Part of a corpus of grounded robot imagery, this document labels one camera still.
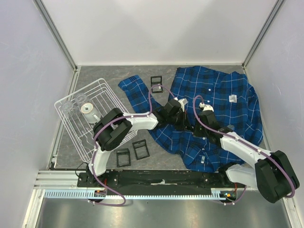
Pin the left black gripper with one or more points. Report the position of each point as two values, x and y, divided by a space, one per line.
184 125

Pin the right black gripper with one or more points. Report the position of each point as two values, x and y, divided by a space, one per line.
195 131

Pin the blue plaid shirt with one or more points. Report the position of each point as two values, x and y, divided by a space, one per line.
218 102

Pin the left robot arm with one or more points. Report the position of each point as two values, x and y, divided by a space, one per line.
112 129

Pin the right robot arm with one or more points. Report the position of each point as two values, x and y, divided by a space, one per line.
269 172

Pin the dark blue round brooch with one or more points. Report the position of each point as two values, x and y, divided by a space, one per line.
231 127

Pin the white ceramic mug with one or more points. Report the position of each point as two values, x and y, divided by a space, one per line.
90 113

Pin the clear glass right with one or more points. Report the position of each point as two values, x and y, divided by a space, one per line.
81 99

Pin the clear glass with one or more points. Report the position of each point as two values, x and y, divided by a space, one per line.
81 99
69 110

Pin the clear glass left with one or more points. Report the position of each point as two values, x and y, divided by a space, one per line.
69 110

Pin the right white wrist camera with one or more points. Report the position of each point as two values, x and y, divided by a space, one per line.
205 108

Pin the black frame at back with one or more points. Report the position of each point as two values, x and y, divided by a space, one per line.
156 82

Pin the black frame front middle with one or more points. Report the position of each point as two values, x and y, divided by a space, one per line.
141 149

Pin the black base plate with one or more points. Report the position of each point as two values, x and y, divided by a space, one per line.
123 178

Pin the light blue cable duct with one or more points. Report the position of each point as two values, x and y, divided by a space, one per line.
94 195

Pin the black frame near rack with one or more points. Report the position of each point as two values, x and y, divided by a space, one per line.
123 157

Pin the white wire dish rack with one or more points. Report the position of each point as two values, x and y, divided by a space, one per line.
79 130

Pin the right aluminium frame post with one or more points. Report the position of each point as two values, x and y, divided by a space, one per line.
263 31

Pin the aluminium frame post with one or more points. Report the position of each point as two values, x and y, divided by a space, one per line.
54 31
263 31

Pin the left aluminium frame post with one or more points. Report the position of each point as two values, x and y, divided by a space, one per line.
54 31

